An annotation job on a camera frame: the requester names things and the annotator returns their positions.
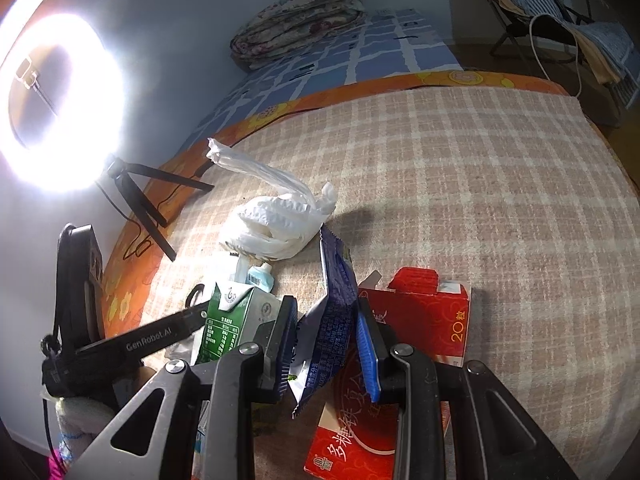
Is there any orange floral bed sheet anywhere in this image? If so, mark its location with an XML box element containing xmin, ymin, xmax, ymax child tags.
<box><xmin>100</xmin><ymin>70</ymin><xmax>640</xmax><ymax>342</ymax></box>

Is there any beige plaid blanket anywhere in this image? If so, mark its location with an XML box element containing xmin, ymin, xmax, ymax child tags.
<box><xmin>125</xmin><ymin>85</ymin><xmax>640</xmax><ymax>480</ymax></box>

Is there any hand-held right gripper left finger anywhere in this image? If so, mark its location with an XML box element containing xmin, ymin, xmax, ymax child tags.
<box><xmin>67</xmin><ymin>295</ymin><xmax>299</xmax><ymax>480</ymax></box>

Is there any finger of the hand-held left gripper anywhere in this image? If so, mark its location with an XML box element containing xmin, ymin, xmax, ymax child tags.
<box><xmin>185</xmin><ymin>284</ymin><xmax>210</xmax><ymax>313</ymax></box>

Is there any blue checkered bed sheet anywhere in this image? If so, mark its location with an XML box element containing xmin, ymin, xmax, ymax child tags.
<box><xmin>177</xmin><ymin>7</ymin><xmax>463</xmax><ymax>153</ymax></box>

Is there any white ring light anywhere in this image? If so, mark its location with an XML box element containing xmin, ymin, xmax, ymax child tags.
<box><xmin>0</xmin><ymin>10</ymin><xmax>127</xmax><ymax>194</ymax></box>

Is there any blue snack wrapper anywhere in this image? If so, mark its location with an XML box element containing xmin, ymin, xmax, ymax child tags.
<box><xmin>291</xmin><ymin>225</ymin><xmax>360</xmax><ymax>418</ymax></box>

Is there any red cardboard box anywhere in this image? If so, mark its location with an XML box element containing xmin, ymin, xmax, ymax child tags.
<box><xmin>303</xmin><ymin>266</ymin><xmax>472</xmax><ymax>480</ymax></box>

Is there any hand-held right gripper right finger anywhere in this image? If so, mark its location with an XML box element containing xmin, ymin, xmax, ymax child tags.
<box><xmin>356</xmin><ymin>300</ymin><xmax>583</xmax><ymax>480</ymax></box>

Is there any white plastic bag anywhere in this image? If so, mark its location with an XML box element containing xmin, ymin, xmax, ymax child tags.
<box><xmin>206</xmin><ymin>137</ymin><xmax>337</xmax><ymax>262</ymax></box>

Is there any black cable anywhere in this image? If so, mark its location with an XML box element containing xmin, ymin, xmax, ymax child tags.
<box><xmin>97</xmin><ymin>175</ymin><xmax>206</xmax><ymax>261</ymax></box>

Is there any pile of clothes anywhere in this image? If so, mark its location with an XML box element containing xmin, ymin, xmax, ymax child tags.
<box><xmin>482</xmin><ymin>0</ymin><xmax>636</xmax><ymax>86</ymax></box>

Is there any green milk carton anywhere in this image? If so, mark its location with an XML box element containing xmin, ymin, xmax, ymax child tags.
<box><xmin>192</xmin><ymin>281</ymin><xmax>282</xmax><ymax>367</ymax></box>

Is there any white cable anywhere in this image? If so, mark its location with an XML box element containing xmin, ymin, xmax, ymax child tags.
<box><xmin>529</xmin><ymin>14</ymin><xmax>583</xmax><ymax>102</ymax></box>

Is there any folded floral quilt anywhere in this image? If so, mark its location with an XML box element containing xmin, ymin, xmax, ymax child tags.
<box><xmin>229</xmin><ymin>0</ymin><xmax>368</xmax><ymax>71</ymax></box>

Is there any small blue tube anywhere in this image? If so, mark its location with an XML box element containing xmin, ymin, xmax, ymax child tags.
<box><xmin>246</xmin><ymin>261</ymin><xmax>275</xmax><ymax>294</ymax></box>

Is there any person's left hand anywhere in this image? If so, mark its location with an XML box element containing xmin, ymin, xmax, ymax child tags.
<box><xmin>54</xmin><ymin>396</ymin><xmax>117</xmax><ymax>466</ymax></box>

